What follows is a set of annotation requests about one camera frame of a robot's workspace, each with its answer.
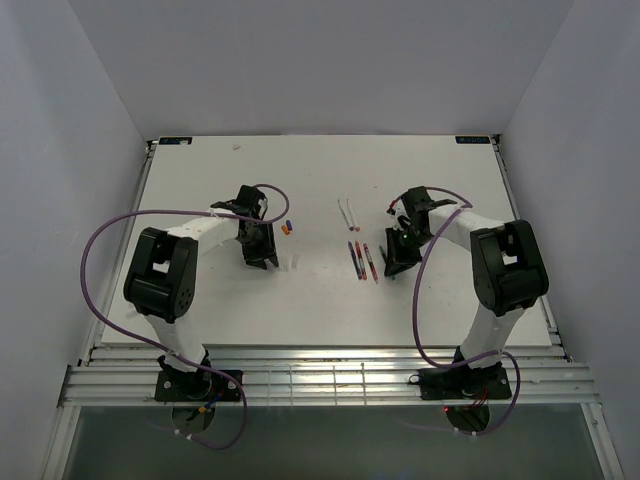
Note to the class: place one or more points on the red gel pen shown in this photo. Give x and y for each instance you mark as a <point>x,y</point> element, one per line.
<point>370,263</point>

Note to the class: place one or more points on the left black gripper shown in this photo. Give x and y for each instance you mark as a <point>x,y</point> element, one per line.
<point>266,250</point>

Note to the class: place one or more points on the orange gel pen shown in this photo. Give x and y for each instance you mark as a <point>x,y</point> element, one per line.
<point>360,260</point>

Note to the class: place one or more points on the blue capped white marker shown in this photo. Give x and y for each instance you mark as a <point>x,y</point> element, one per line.
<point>346,219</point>

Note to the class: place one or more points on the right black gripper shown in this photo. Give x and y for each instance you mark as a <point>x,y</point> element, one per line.
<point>398,260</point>

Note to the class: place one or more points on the blue corner label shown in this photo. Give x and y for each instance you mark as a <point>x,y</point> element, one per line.
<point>178,141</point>
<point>472,140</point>

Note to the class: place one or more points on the orange capped white marker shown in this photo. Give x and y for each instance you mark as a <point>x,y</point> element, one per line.
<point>352,217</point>

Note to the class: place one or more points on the right blue corner label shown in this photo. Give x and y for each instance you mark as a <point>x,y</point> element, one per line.
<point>472,140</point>

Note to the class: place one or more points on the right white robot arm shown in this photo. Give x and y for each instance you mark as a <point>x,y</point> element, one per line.
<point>508,272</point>

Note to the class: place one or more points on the aluminium rail frame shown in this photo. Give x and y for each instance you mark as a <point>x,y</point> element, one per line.
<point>317,335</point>

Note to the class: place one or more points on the left blue corner label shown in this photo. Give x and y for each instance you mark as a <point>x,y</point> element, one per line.
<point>178,141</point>

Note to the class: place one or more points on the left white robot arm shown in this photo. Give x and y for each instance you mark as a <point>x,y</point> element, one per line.
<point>161,279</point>

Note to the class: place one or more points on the purple gel pen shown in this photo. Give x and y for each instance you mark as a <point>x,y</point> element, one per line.
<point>354,259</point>

